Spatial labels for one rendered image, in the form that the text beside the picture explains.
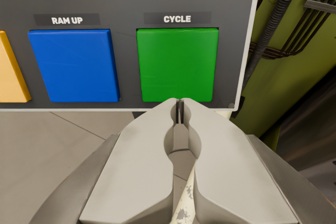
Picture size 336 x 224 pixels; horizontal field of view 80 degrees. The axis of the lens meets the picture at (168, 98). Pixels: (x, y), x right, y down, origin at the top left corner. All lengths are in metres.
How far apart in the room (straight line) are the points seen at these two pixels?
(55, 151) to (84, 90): 1.18
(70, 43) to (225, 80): 0.16
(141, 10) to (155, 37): 0.03
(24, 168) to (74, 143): 0.29
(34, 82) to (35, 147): 1.22
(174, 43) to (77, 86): 0.11
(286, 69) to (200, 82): 0.41
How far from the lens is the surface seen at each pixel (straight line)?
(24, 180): 1.43
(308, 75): 0.61
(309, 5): 0.47
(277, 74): 0.61
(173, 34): 0.19
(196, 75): 0.20
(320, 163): 0.54
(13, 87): 0.27
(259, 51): 0.53
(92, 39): 0.20
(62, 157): 1.37
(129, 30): 0.20
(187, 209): 0.52
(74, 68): 0.22
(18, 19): 0.24
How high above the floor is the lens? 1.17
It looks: 59 degrees down
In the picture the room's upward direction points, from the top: 3 degrees counter-clockwise
